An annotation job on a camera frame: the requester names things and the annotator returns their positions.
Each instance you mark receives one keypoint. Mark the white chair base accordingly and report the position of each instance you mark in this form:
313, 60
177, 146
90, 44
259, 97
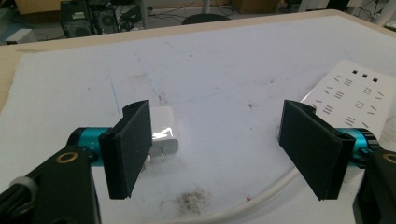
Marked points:
384, 14

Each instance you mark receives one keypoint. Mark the white metal pole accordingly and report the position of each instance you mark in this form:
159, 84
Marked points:
143, 14

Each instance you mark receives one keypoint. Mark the brown cardboard box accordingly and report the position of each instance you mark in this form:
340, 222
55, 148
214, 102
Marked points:
37, 7
255, 5

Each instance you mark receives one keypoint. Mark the white power strip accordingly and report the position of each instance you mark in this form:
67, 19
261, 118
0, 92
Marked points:
351, 96

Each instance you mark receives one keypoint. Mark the black office chair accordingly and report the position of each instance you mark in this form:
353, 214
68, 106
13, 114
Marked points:
204, 18

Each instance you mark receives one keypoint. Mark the black computer case with fan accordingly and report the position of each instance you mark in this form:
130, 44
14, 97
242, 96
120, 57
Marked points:
106, 20

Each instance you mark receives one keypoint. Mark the black computer tower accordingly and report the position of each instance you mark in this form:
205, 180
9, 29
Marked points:
75, 20

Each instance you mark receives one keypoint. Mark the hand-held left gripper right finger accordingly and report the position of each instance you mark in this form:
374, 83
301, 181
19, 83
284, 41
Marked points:
314, 149

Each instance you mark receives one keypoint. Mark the white box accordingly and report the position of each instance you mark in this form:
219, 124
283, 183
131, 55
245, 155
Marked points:
20, 36

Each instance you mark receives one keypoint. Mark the white charger plug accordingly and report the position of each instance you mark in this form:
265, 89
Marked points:
163, 130

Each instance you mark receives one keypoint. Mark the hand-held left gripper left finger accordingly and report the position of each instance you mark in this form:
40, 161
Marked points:
124, 149

